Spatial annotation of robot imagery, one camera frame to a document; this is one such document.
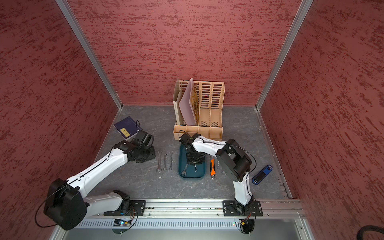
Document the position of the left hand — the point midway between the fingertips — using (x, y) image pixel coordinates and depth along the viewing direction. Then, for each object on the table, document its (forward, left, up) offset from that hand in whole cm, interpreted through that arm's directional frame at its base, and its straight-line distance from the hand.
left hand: (152, 158), depth 83 cm
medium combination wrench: (-1, -2, -9) cm, 10 cm away
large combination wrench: (-6, -18, -8) cm, 20 cm away
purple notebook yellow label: (+28, +25, -8) cm, 38 cm away
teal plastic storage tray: (-4, -20, -9) cm, 22 cm away
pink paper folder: (+29, -18, +13) cm, 37 cm away
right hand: (-1, -25, -9) cm, 26 cm away
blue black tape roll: (-4, -66, -6) cm, 66 cm away
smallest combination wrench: (-2, -39, -8) cm, 39 cm away
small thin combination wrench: (-2, -10, -8) cm, 13 cm away
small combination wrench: (-3, -6, -8) cm, 11 cm away
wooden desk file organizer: (+48, -33, -1) cm, 59 cm away
